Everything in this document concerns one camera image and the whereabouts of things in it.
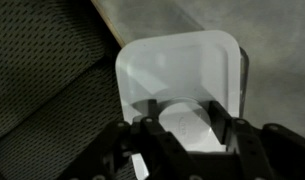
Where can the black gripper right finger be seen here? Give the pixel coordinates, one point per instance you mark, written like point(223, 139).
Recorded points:
point(272, 152)

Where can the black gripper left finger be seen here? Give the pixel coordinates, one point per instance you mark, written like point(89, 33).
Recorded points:
point(163, 155)

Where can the white square container lid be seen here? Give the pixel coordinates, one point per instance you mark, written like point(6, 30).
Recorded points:
point(175, 77)

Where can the dark grey fabric sofa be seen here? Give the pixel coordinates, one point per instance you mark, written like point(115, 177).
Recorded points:
point(57, 85)

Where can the grey concrete coffee table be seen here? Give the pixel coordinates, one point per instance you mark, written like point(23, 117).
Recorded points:
point(272, 32)

